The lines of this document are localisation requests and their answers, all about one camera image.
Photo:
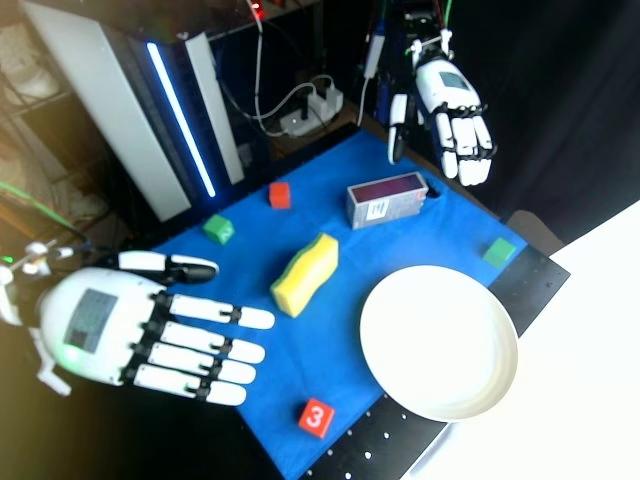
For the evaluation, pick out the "white power strip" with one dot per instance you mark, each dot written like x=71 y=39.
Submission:
x=315 y=107

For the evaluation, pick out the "white tower with blue light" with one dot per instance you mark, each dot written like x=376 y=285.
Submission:
x=115 y=100

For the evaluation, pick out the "plain red block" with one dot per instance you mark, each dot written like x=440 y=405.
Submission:
x=280 y=195

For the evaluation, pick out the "black perforated board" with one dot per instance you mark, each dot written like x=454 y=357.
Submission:
x=535 y=285

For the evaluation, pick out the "brown cardboard piece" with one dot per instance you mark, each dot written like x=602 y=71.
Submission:
x=532 y=225

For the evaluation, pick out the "yellow and green sponge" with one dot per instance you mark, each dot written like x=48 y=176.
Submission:
x=305 y=275

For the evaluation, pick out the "white board panel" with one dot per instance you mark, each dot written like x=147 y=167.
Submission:
x=590 y=360

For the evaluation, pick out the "plain green block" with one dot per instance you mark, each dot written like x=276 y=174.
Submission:
x=499 y=251

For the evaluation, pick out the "purple silver box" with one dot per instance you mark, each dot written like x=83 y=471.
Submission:
x=387 y=202

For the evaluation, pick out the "green block with number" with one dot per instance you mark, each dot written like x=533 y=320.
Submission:
x=219 y=230

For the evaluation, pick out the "blue table cloth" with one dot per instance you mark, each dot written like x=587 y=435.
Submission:
x=310 y=360

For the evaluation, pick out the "round white plate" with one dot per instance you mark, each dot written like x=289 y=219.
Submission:
x=435 y=345

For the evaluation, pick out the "red block with number three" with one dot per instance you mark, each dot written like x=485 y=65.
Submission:
x=316 y=417

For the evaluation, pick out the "white adapter stick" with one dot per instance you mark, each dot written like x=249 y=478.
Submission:
x=376 y=52

